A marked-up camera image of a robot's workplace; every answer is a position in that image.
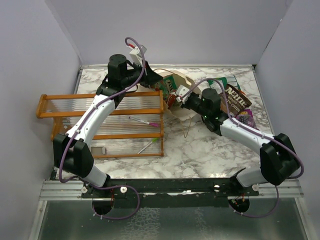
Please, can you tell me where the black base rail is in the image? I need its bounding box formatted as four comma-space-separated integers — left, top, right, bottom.
81, 178, 259, 209

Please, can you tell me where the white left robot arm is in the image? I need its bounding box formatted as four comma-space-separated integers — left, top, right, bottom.
53, 52, 162, 198

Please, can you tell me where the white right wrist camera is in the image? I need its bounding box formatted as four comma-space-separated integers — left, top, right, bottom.
175, 85, 191, 104

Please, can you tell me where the green-capped pen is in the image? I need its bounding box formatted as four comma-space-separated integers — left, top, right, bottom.
138, 137, 159, 154

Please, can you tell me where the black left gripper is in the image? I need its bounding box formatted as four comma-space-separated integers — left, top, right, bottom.
121, 59, 163, 88

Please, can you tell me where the purple snack bag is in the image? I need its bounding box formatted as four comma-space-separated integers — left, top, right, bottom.
235, 108, 258, 129

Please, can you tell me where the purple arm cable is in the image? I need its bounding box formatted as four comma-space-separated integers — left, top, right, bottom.
58, 37, 140, 221
181, 77, 305, 219

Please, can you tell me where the beige paper bag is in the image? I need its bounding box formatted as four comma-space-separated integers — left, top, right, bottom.
152, 68, 201, 139

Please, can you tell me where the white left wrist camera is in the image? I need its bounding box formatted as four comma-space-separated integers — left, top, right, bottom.
129, 46, 143, 67

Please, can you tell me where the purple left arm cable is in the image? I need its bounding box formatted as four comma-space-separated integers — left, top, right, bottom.
58, 37, 140, 221

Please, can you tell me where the brown snack bag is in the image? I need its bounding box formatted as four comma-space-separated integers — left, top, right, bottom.
224, 84, 252, 117

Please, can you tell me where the green snack bag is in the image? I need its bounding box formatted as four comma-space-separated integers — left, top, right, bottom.
207, 75, 241, 91

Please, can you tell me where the red Doritos bag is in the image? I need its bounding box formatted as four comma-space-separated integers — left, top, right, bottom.
165, 92, 177, 109

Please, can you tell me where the teal cherry candy bag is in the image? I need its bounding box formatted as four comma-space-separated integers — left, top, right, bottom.
154, 75, 178, 99

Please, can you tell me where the orange wooden rack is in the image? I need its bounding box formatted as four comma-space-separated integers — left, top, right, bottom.
36, 91, 165, 159

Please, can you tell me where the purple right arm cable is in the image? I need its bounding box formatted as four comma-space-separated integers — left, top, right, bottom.
181, 77, 305, 219

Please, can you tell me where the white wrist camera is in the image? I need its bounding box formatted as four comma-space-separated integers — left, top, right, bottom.
175, 85, 191, 104
129, 46, 143, 67

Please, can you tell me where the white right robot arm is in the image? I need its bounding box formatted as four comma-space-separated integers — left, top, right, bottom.
176, 86, 300, 196

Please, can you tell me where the pink-capped pen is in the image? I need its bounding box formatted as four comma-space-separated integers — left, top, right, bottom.
128, 116, 160, 127

